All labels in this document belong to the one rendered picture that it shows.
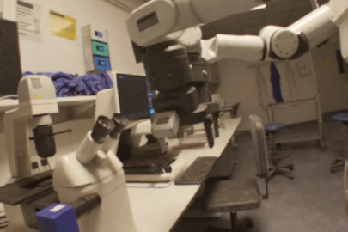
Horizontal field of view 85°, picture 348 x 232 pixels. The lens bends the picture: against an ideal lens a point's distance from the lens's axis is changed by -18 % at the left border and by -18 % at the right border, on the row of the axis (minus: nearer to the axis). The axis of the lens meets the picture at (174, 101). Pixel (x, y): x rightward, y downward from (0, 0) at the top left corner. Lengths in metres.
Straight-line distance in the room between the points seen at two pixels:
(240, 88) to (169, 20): 5.93
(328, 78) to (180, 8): 6.21
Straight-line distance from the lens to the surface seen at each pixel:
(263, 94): 6.08
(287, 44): 0.63
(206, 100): 0.56
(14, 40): 1.31
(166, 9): 0.38
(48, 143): 0.75
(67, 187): 0.59
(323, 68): 6.48
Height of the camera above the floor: 1.13
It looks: 1 degrees up
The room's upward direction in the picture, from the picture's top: 9 degrees counter-clockwise
